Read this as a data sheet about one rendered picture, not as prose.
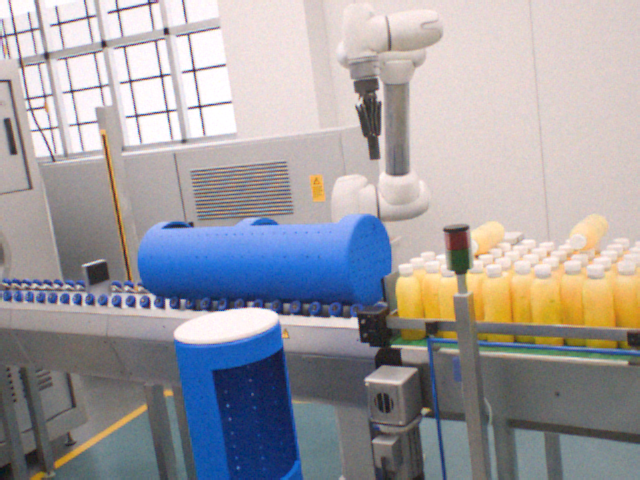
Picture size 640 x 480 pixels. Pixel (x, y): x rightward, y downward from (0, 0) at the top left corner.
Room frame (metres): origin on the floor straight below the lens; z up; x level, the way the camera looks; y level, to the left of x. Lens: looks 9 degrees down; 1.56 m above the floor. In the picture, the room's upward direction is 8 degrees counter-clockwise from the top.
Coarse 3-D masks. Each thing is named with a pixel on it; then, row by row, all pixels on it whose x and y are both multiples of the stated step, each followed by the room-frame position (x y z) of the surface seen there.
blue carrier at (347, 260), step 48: (144, 240) 2.61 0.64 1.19; (192, 240) 2.48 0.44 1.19; (240, 240) 2.36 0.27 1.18; (288, 240) 2.25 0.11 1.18; (336, 240) 2.15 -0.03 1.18; (384, 240) 2.30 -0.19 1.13; (192, 288) 2.47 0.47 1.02; (240, 288) 2.35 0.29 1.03; (288, 288) 2.24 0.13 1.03; (336, 288) 2.14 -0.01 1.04
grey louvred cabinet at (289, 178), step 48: (240, 144) 4.24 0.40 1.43; (288, 144) 4.08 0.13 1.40; (336, 144) 3.96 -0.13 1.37; (48, 192) 4.89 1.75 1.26; (96, 192) 4.71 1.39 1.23; (144, 192) 4.54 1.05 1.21; (192, 192) 4.38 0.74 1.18; (240, 192) 4.23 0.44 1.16; (288, 192) 4.09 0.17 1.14; (96, 240) 4.74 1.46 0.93
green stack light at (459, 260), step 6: (450, 252) 1.65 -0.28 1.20; (456, 252) 1.64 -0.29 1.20; (462, 252) 1.64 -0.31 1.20; (468, 252) 1.65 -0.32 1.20; (450, 258) 1.65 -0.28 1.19; (456, 258) 1.64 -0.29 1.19; (462, 258) 1.64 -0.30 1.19; (468, 258) 1.65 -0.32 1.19; (450, 264) 1.65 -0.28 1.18; (456, 264) 1.65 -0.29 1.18; (462, 264) 1.64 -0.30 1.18; (468, 264) 1.65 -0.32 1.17; (450, 270) 1.66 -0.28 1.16; (456, 270) 1.65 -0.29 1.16; (462, 270) 1.64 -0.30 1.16
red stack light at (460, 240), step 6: (444, 234) 1.66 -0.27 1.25; (450, 234) 1.65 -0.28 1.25; (456, 234) 1.64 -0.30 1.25; (462, 234) 1.64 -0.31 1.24; (468, 234) 1.65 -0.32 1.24; (444, 240) 1.67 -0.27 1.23; (450, 240) 1.65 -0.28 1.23; (456, 240) 1.64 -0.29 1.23; (462, 240) 1.64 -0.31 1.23; (468, 240) 1.65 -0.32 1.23; (444, 246) 1.67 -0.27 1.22; (450, 246) 1.65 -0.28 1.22; (456, 246) 1.64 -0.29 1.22; (462, 246) 1.64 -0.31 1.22; (468, 246) 1.65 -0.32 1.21
